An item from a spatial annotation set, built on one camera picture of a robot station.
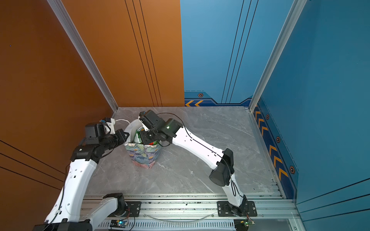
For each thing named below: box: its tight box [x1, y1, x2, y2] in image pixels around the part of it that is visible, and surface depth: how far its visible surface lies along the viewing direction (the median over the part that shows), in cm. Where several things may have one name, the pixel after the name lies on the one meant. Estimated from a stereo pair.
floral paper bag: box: [123, 119, 162, 169], surface depth 76 cm
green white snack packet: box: [133, 129, 144, 145], surface depth 75 cm
